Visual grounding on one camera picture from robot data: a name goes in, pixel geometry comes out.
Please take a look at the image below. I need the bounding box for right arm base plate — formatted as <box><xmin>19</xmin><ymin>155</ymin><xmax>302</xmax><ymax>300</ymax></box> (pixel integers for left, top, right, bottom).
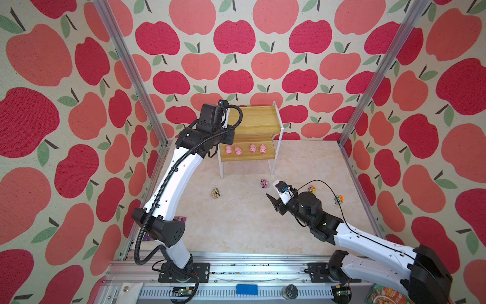
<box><xmin>304</xmin><ymin>263</ymin><xmax>362</xmax><ymax>283</ymax></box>

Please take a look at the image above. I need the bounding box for purple snack bag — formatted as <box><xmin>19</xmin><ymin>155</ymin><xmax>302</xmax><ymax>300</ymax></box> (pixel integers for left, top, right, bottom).
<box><xmin>144</xmin><ymin>216</ymin><xmax>187</xmax><ymax>241</ymax></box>

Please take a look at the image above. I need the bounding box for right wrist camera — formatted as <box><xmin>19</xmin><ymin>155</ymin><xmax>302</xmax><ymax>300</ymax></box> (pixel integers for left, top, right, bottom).
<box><xmin>273</xmin><ymin>181</ymin><xmax>289</xmax><ymax>193</ymax></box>

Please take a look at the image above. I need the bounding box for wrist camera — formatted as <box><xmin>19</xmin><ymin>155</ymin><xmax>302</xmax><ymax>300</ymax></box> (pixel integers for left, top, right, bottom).
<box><xmin>218</xmin><ymin>100</ymin><xmax>229</xmax><ymax>108</ymax></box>
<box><xmin>273</xmin><ymin>181</ymin><xmax>289</xmax><ymax>193</ymax></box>

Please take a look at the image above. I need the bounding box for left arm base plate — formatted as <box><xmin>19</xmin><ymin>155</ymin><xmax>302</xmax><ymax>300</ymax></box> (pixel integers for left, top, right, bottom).
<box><xmin>158</xmin><ymin>262</ymin><xmax>211</xmax><ymax>284</ymax></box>

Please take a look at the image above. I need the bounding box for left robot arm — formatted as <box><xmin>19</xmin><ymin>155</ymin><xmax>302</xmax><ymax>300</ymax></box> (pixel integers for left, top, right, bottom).
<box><xmin>132</xmin><ymin>100</ymin><xmax>244</xmax><ymax>276</ymax></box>

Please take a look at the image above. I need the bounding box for pink toy car upper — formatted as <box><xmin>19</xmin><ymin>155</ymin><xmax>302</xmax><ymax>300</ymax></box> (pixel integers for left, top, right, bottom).
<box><xmin>260</xmin><ymin>179</ymin><xmax>269</xmax><ymax>189</ymax></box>

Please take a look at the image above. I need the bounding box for round black knob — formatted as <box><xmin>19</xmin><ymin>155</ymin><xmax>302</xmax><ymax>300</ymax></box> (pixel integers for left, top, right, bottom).
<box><xmin>282</xmin><ymin>284</ymin><xmax>299</xmax><ymax>300</ymax></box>

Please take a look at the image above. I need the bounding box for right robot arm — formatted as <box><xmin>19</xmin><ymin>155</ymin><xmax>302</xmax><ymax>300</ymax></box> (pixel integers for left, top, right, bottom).
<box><xmin>268</xmin><ymin>186</ymin><xmax>453</xmax><ymax>303</ymax></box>

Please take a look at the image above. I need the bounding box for blue block on rail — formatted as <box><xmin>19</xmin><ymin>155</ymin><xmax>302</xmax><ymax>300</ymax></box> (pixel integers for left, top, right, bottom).
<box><xmin>236</xmin><ymin>284</ymin><xmax>259</xmax><ymax>296</ymax></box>

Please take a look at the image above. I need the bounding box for green orange toy car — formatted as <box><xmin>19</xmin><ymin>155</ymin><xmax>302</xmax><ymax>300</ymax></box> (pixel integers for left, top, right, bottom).
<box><xmin>334</xmin><ymin>195</ymin><xmax>344</xmax><ymax>205</ymax></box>

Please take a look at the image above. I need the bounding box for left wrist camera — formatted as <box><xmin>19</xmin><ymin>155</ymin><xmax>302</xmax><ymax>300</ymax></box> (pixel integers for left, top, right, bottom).
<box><xmin>218</xmin><ymin>100</ymin><xmax>229</xmax><ymax>108</ymax></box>

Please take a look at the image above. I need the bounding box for green snack bag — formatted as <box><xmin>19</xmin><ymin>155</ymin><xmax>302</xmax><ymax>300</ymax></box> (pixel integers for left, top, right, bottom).
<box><xmin>366</xmin><ymin>284</ymin><xmax>410</xmax><ymax>304</ymax></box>

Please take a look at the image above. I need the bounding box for left aluminium frame post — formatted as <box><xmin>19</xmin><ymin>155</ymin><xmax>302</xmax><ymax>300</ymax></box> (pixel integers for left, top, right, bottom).
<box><xmin>94</xmin><ymin>0</ymin><xmax>168</xmax><ymax>148</ymax></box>

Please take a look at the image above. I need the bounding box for aluminium frame post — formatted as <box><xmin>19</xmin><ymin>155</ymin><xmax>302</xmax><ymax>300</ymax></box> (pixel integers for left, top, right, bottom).
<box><xmin>94</xmin><ymin>0</ymin><xmax>168</xmax><ymax>148</ymax></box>
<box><xmin>338</xmin><ymin>0</ymin><xmax>430</xmax><ymax>151</ymax></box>

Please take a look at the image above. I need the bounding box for right aluminium frame post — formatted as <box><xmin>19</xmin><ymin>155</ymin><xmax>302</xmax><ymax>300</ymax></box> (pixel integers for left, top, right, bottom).
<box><xmin>338</xmin><ymin>0</ymin><xmax>430</xmax><ymax>151</ymax></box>

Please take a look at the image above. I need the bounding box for pink toy pig front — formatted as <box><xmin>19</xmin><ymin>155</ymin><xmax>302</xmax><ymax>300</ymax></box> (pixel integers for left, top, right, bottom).
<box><xmin>259</xmin><ymin>144</ymin><xmax>267</xmax><ymax>155</ymax></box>

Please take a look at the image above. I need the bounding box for wooden two-tier shelf white frame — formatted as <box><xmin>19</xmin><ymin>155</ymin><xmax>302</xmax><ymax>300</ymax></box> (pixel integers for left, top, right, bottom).
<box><xmin>218</xmin><ymin>102</ymin><xmax>284</xmax><ymax>178</ymax></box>

